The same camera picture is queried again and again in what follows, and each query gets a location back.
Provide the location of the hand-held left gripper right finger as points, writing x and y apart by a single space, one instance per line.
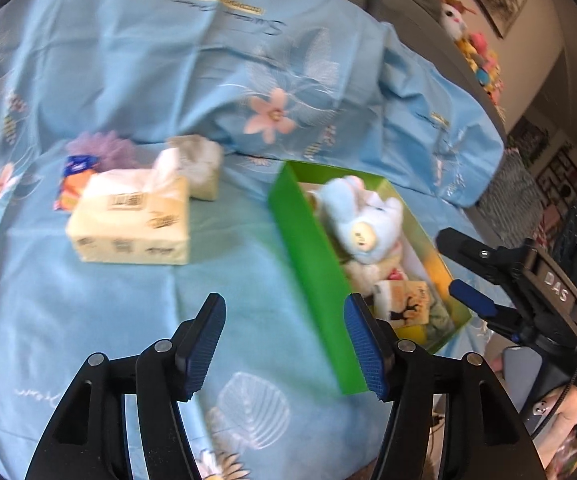
368 350

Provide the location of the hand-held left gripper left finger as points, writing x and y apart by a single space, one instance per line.
203 345

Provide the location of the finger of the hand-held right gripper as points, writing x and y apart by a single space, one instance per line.
470 297
473 252

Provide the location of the yellow sponge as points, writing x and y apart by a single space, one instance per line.
438 275

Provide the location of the pale green cloth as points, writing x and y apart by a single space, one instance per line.
438 325

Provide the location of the small printed tissue packet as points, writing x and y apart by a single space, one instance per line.
403 302

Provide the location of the cream plush toy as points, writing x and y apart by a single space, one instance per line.
368 275

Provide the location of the green cardboard box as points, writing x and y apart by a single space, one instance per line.
313 260

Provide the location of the light blue plush toy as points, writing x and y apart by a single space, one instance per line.
358 220

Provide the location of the grey knitted cushion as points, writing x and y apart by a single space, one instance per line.
510 195

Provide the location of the dark bookshelf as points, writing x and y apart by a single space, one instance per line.
553 170

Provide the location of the large cream tissue pack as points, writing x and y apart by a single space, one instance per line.
128 225

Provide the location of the small cream tissue pack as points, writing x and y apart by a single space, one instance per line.
201 170

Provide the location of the pile of colourful plush toys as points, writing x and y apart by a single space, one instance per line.
483 65

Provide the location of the blue and orange packet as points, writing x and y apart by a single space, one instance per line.
71 185

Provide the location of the purple bath pouf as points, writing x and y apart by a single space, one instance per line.
103 150

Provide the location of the white plush toy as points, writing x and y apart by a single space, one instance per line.
456 12

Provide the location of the light blue floral bedsheet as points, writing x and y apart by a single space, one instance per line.
168 60

